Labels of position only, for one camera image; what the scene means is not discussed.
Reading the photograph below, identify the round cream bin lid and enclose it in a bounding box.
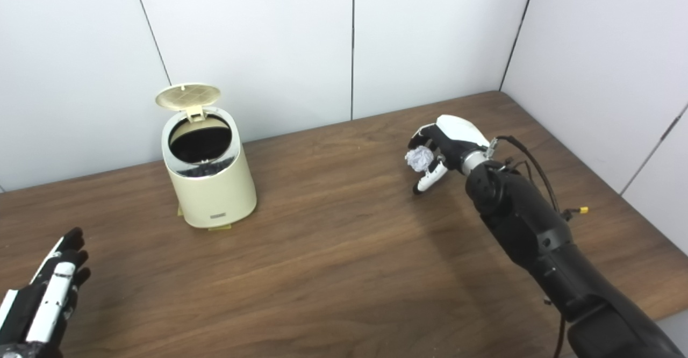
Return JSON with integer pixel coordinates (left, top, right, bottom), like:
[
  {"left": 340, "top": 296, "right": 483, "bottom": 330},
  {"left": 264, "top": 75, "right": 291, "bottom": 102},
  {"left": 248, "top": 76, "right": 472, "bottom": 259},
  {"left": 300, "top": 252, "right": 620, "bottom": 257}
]
[{"left": 155, "top": 83, "right": 222, "bottom": 123}]

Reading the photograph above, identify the white paper ball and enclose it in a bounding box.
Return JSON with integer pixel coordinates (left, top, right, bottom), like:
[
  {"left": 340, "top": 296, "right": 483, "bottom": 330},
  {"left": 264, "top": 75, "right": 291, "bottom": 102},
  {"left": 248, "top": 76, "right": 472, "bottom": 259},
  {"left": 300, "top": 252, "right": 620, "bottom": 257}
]
[{"left": 405, "top": 146, "right": 435, "bottom": 174}]

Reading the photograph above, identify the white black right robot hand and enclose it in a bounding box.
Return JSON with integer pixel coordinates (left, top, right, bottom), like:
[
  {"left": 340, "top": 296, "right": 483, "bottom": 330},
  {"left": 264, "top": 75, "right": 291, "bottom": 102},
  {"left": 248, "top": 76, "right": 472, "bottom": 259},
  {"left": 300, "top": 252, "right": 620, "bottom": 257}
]
[{"left": 407, "top": 114, "right": 491, "bottom": 196}]

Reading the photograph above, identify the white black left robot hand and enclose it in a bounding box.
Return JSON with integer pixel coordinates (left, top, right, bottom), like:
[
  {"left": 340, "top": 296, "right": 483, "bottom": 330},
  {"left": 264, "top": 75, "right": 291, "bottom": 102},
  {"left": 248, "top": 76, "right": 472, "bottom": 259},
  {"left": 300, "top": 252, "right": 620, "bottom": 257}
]
[{"left": 0, "top": 227, "right": 91, "bottom": 358}]

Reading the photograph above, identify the cream-colored bin body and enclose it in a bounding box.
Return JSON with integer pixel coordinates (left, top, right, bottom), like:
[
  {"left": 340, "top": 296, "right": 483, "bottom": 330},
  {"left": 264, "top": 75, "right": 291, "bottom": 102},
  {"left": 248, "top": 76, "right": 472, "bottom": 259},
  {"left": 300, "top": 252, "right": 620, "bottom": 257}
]
[{"left": 161, "top": 108, "right": 258, "bottom": 229}]

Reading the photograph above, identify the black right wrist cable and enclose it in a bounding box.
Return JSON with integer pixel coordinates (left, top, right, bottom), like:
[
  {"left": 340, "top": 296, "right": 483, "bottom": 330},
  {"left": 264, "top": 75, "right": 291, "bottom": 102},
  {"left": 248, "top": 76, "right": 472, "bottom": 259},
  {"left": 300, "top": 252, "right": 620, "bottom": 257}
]
[{"left": 486, "top": 135, "right": 566, "bottom": 213}]

